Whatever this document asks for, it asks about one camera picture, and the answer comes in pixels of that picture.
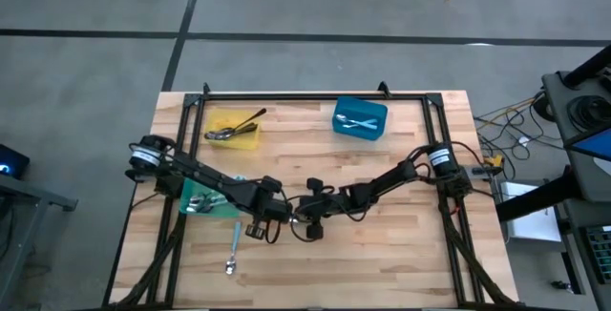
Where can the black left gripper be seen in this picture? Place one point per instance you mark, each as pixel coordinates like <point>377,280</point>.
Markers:
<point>265,201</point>

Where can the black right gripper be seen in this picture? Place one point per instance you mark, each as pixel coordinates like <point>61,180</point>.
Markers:
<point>322,203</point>

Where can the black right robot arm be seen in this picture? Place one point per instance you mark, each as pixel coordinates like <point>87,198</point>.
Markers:
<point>396,177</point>

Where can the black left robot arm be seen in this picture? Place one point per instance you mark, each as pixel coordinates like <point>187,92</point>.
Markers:
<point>200,175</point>

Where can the yellow translucent plastic bin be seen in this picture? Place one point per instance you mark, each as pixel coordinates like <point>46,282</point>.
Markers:
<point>238,143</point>

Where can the green translucent plastic bin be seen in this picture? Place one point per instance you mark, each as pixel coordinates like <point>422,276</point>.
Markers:
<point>191,187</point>

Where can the blue plastic bin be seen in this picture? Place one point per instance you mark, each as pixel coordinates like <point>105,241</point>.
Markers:
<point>358,106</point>

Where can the black beam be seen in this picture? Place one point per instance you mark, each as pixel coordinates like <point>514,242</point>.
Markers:
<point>530,206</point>

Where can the white box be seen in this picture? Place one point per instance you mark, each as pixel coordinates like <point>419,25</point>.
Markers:
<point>534,227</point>

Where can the grey metal desk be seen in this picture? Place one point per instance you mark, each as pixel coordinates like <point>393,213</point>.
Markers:
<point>575,215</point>
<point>52,201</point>

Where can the small black floor object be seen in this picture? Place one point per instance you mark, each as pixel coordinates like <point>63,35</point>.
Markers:
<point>559,284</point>

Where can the grey equipment cart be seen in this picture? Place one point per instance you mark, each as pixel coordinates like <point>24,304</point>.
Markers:
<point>556,106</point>

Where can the black box with blue light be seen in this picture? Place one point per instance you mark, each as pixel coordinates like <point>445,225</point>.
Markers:
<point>12,158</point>

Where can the black keypad device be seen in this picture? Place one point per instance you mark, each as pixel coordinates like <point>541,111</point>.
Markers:
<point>600,254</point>

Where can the blue flat panel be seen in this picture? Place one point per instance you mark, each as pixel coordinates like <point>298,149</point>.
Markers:
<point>596,148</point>

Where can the black aluminium table frame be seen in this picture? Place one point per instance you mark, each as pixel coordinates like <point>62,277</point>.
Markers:
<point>310,97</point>

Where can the black post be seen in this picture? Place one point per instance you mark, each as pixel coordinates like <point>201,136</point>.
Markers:
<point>589,67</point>

